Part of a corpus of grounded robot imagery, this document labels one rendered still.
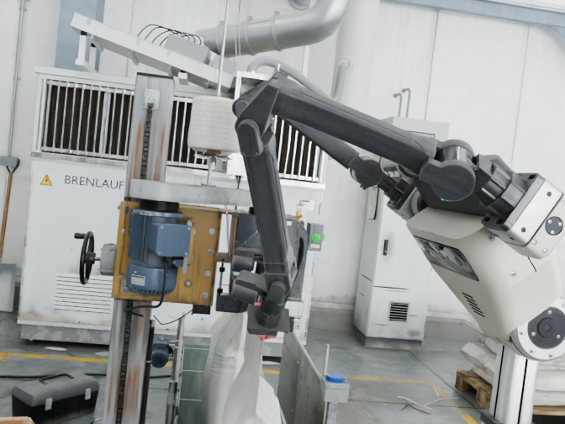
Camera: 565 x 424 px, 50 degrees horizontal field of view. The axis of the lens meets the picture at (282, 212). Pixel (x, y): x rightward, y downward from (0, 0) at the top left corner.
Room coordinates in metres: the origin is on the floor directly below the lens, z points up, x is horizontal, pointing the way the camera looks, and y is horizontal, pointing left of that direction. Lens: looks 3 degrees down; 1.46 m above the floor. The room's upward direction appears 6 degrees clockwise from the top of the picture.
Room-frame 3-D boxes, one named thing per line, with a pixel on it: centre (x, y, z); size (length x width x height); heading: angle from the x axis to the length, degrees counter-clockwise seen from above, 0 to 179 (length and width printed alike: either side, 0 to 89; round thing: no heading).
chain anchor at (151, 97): (1.98, 0.46, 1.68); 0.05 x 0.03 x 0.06; 98
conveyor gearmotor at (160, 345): (3.62, 0.62, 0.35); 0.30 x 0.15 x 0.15; 8
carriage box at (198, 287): (2.07, 0.38, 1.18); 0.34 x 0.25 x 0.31; 98
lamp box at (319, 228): (2.06, -0.12, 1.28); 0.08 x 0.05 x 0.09; 8
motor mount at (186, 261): (1.90, 0.30, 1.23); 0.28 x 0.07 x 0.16; 8
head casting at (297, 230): (2.15, 0.04, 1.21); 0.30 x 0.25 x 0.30; 8
